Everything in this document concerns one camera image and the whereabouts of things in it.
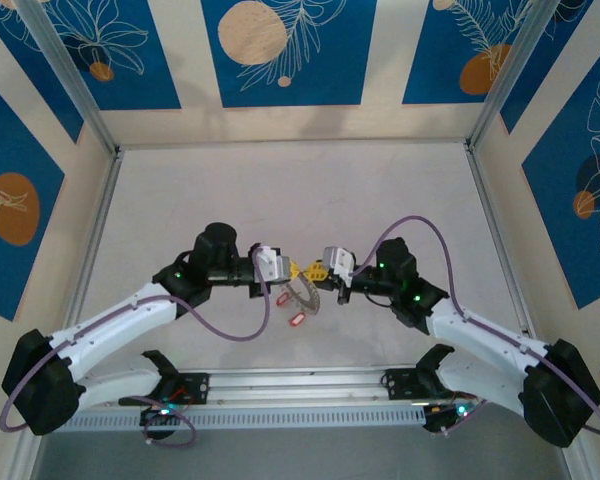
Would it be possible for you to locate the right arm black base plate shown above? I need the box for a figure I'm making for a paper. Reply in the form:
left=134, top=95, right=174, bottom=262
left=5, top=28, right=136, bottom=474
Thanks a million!
left=382, top=367, right=479, bottom=402

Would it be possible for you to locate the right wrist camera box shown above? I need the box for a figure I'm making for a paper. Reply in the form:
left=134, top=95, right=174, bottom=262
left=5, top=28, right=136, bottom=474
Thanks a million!
left=321, top=245, right=357, bottom=290

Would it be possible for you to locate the long aluminium mounting rail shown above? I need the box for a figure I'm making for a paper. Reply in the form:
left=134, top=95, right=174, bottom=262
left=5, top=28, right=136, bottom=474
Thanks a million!
left=74, top=360, right=526, bottom=415

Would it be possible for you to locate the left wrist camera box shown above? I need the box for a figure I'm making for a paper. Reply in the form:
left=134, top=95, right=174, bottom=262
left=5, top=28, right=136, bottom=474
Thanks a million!
left=252, top=244, right=295, bottom=285

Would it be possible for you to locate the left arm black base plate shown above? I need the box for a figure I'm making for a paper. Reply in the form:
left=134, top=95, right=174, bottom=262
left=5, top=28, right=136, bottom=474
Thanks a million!
left=152, top=372, right=211, bottom=407

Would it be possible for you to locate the metal keyring with split rings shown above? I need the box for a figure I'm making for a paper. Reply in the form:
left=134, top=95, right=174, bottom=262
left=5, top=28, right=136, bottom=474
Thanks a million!
left=279, top=273, right=322, bottom=317

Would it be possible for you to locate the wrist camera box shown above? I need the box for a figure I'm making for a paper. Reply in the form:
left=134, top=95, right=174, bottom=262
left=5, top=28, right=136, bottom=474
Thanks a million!
left=252, top=244, right=295, bottom=285
left=321, top=245, right=357, bottom=290

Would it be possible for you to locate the aluminium frame post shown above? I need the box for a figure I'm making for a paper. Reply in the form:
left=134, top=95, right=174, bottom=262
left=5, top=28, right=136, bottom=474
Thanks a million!
left=15, top=0, right=120, bottom=157
left=465, top=0, right=569, bottom=151

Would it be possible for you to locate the grey slotted cable duct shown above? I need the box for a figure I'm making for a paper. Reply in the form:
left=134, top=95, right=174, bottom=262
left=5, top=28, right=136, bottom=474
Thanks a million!
left=64, top=404, right=430, bottom=434

